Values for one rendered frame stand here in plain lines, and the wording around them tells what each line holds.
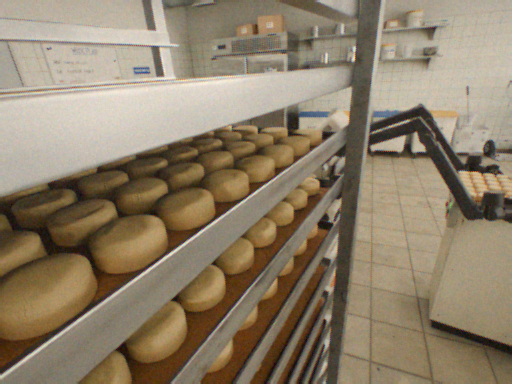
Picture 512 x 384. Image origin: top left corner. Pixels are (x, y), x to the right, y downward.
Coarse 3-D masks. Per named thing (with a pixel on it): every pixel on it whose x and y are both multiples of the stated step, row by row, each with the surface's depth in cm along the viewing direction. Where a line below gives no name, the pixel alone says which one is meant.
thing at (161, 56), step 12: (144, 0) 57; (156, 0) 58; (144, 12) 59; (156, 12) 58; (156, 24) 59; (156, 48) 61; (168, 48) 62; (156, 60) 62; (168, 60) 63; (156, 72) 64; (168, 72) 63
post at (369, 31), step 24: (360, 0) 38; (384, 0) 38; (360, 24) 39; (360, 48) 40; (360, 72) 42; (360, 96) 43; (360, 120) 44; (360, 144) 46; (360, 168) 47; (360, 192) 50; (336, 264) 58; (336, 288) 60; (336, 312) 63; (336, 336) 66; (336, 360) 69
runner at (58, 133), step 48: (0, 96) 8; (48, 96) 9; (96, 96) 11; (144, 96) 12; (192, 96) 15; (240, 96) 19; (288, 96) 25; (0, 144) 9; (48, 144) 10; (96, 144) 11; (144, 144) 13; (0, 192) 9
